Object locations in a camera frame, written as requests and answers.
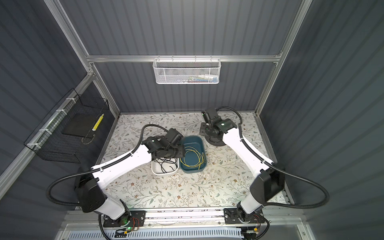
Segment dark grey cable spool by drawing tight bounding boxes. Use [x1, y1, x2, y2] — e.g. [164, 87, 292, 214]
[200, 123, 226, 147]

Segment black cable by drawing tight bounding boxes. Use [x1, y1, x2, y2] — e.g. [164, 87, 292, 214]
[153, 158, 180, 174]

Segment white plastic tray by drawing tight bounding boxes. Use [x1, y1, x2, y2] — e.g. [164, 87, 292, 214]
[151, 158, 180, 177]

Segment teal plastic tray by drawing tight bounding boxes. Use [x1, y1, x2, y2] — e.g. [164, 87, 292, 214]
[180, 136, 207, 174]

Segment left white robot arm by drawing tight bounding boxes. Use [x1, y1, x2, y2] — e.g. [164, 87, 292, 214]
[46, 125, 185, 226]

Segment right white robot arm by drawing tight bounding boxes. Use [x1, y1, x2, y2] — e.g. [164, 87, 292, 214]
[201, 108, 330, 222]

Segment items in white basket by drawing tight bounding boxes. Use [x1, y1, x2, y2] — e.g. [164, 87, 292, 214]
[176, 74, 220, 84]

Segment yellow marker pen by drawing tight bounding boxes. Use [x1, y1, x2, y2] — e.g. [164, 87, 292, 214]
[92, 114, 105, 132]

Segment black flat pad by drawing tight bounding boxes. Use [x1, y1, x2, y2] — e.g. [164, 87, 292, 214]
[62, 113, 97, 139]

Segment yellow cable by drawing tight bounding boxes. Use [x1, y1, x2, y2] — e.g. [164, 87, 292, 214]
[179, 146, 206, 170]

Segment white wire mesh basket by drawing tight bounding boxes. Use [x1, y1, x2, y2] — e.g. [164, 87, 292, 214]
[153, 59, 222, 85]

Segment black wire mesh basket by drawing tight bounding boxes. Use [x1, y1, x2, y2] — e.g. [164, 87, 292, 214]
[24, 91, 114, 167]

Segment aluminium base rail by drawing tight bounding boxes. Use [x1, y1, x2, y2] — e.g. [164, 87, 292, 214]
[60, 206, 307, 231]

